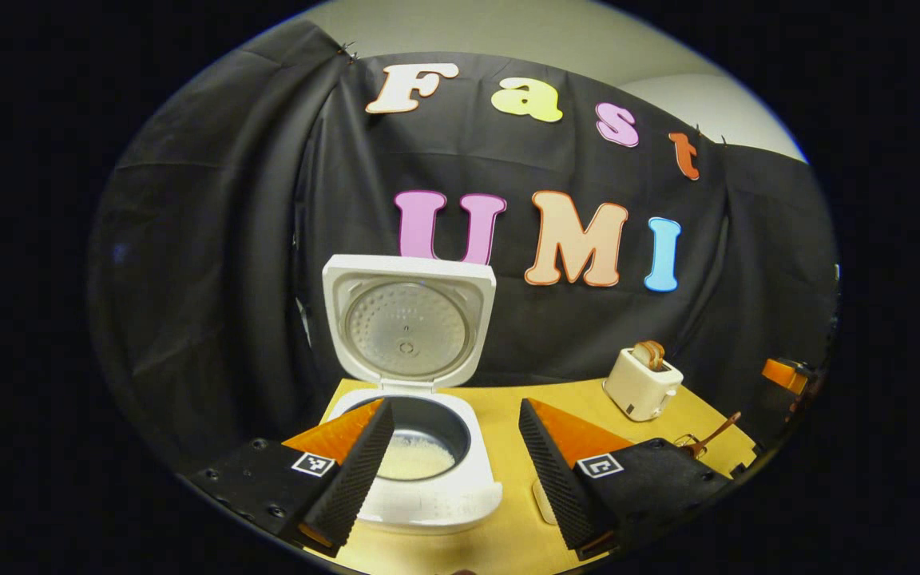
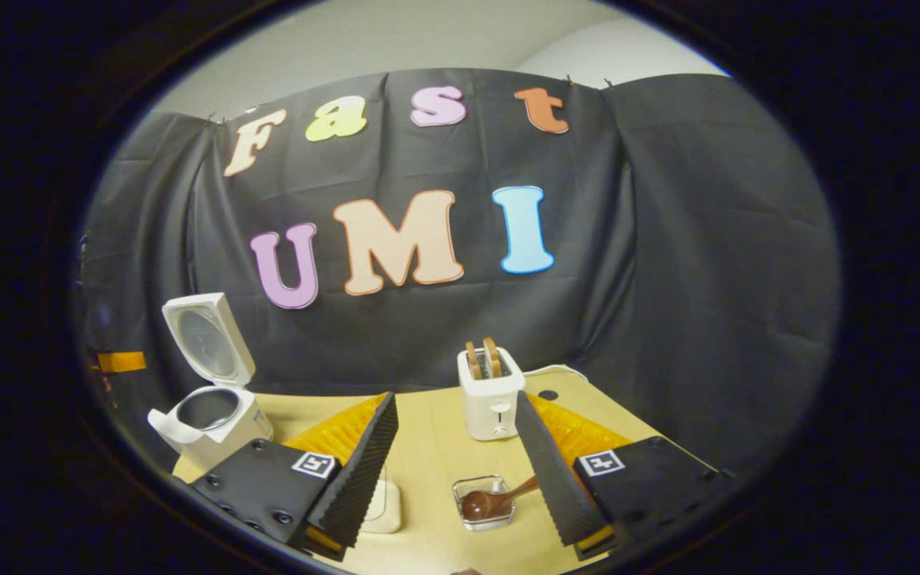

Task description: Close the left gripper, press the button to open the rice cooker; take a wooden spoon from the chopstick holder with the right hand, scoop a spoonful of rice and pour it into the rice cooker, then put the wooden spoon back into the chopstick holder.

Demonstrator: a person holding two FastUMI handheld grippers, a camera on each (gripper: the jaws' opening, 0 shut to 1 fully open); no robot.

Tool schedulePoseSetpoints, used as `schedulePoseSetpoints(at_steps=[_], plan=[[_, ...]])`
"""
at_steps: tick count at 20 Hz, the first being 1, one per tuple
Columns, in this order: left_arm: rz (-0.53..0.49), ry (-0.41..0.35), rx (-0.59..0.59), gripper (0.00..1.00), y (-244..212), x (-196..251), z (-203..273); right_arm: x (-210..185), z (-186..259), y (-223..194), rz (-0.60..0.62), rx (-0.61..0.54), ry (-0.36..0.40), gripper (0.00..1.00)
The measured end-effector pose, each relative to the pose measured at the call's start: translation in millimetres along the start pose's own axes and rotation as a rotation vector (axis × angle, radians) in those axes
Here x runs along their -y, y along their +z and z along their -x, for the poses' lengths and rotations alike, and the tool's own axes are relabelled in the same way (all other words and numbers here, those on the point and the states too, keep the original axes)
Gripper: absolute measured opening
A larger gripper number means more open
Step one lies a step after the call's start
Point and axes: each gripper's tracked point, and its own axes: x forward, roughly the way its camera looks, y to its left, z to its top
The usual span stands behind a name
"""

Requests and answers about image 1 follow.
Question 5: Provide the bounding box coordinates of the white toaster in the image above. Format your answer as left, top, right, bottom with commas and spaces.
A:
603, 347, 684, 422

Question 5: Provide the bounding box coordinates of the white rice cooker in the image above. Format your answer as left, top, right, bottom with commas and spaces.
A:
320, 254, 504, 534

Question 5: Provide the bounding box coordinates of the brown wooden spoon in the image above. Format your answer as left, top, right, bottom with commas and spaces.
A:
688, 411, 743, 460

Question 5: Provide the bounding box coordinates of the white uncooked rice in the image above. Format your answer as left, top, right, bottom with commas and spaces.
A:
380, 435, 458, 481

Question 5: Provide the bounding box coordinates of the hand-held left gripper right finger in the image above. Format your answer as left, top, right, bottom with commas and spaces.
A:
518, 398, 736, 560

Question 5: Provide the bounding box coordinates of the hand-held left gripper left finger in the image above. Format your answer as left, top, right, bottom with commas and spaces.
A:
180, 399, 395, 558

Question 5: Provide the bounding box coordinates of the black backdrop cloth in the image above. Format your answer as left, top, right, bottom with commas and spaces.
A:
89, 20, 840, 480

